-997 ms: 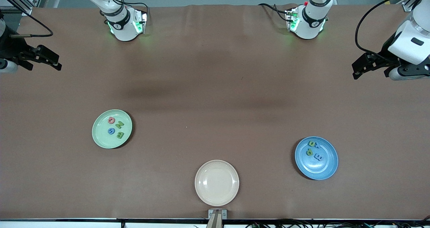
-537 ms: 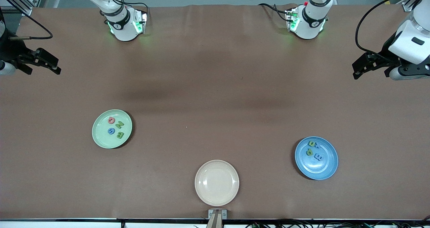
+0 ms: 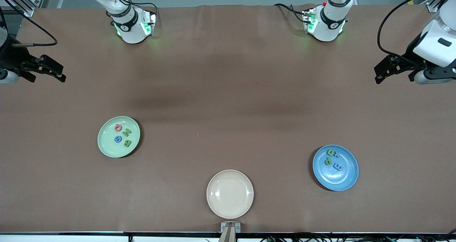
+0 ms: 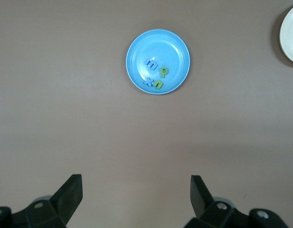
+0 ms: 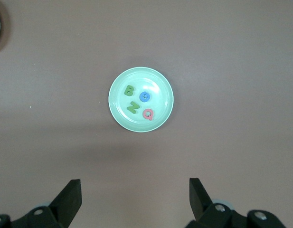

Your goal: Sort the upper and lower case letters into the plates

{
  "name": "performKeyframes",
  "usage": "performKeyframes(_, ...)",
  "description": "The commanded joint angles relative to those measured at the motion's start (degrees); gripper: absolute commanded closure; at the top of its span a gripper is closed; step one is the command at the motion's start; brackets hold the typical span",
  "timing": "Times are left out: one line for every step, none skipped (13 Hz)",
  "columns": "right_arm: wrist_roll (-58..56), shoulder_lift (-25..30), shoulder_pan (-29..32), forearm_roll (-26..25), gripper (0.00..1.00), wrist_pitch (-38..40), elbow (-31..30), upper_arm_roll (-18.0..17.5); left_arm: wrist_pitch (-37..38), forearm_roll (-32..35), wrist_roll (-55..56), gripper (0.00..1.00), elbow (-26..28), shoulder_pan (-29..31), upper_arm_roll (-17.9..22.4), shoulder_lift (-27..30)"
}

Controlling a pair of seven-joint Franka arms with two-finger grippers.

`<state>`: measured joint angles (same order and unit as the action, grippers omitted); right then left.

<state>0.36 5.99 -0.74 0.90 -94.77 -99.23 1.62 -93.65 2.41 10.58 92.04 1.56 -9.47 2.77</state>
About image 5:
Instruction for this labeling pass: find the pink letter Q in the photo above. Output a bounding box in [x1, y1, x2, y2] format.
[142, 108, 154, 122]

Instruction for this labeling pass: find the blue letter G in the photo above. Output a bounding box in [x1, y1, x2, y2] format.
[139, 91, 151, 103]

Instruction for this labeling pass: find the green letter B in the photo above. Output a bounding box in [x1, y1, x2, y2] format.
[123, 85, 135, 97]

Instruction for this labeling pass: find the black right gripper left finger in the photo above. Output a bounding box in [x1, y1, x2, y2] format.
[0, 179, 82, 228]

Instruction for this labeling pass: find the light green plate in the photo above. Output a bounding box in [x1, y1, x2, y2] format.
[108, 66, 175, 133]

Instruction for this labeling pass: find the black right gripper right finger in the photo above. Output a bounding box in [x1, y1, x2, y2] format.
[184, 177, 286, 228]

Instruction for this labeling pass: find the green letter N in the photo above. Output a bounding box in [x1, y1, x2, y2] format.
[126, 101, 139, 114]

